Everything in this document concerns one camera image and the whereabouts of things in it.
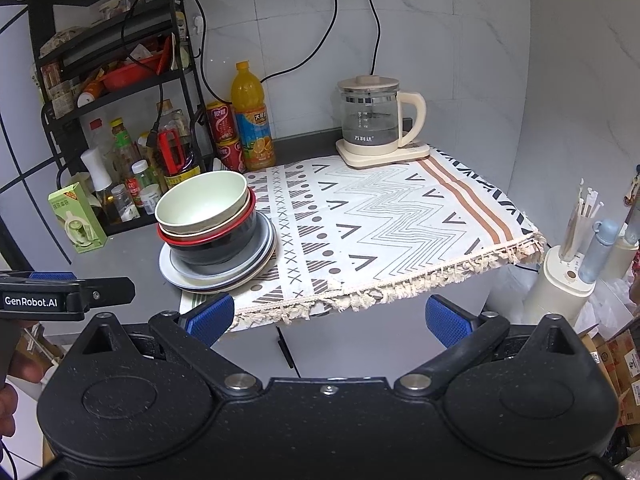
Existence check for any red and black bowl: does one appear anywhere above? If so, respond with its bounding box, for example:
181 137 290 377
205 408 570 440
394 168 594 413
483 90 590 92
156 193 256 264

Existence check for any pale green bowl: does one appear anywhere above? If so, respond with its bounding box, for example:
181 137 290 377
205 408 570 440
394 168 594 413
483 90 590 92
157 188 254 240
154 170 248 234

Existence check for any white plate Sweet print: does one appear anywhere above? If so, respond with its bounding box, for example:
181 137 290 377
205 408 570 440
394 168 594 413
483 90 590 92
169 212 274 287

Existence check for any white plate Bakery print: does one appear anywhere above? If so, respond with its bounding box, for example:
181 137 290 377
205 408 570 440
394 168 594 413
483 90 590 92
158 212 277 290

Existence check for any white plate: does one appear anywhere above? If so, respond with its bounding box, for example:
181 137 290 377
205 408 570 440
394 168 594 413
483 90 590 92
158 242 277 294

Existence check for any black metal kitchen rack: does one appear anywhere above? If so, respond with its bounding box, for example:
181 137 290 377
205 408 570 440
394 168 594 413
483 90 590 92
24 0 212 236

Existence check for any person's left hand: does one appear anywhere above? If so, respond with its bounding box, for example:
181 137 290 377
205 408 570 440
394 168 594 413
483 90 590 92
0 320 43 437

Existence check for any green carton box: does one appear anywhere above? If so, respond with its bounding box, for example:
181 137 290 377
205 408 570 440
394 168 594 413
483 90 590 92
48 183 107 254

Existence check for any cream appliance with straws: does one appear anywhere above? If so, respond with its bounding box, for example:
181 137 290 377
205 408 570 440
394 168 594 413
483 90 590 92
523 180 598 325

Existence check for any patterned fringed table cloth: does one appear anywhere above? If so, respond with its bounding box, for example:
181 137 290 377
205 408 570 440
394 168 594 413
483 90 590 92
178 145 549 334

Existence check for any white label small jar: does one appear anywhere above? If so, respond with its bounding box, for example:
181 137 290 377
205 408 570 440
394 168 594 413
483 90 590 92
131 159 162 214

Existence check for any white cap spray bottle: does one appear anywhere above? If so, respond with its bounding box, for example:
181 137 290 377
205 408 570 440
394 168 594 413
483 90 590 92
80 148 113 192

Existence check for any red label sauce jar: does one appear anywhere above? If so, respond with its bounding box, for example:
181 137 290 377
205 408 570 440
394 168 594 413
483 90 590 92
124 177 143 208

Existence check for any light blue bottle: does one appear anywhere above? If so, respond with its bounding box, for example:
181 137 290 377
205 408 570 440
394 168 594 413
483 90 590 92
578 219 620 284

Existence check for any dark soy sauce bottle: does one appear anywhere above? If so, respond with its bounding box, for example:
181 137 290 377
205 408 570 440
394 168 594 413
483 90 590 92
156 99 201 188

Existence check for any cardboard box on floor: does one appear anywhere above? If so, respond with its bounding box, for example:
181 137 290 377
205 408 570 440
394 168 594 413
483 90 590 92
588 323 639 426

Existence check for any lower red drink can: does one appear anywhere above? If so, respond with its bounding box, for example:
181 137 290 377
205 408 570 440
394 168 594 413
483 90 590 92
216 136 246 174

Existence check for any red drink can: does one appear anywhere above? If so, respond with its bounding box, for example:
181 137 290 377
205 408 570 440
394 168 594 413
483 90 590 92
216 136 246 174
206 101 238 144

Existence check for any cream kettle base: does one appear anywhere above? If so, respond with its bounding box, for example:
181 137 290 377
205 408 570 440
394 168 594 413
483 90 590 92
334 136 432 170

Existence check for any orange juice bottle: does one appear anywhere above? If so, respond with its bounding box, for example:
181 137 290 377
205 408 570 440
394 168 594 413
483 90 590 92
231 61 276 171

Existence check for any upper red drink can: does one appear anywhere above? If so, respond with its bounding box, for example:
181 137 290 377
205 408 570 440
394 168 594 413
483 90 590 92
206 101 238 144

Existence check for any red plastic basket on shelf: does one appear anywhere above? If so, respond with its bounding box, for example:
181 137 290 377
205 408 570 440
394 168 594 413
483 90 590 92
101 49 171 92

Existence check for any glass electric kettle cream handle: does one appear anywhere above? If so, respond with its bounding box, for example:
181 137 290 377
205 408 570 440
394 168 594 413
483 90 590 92
337 75 427 156

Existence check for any right black power cable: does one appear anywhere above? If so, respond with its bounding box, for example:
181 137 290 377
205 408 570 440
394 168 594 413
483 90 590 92
360 0 381 77

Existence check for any black power cable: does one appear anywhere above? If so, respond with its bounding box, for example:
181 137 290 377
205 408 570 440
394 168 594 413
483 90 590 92
259 0 341 85
360 0 381 77

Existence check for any left black power cable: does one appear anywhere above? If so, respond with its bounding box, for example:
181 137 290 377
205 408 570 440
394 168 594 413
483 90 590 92
259 0 341 85

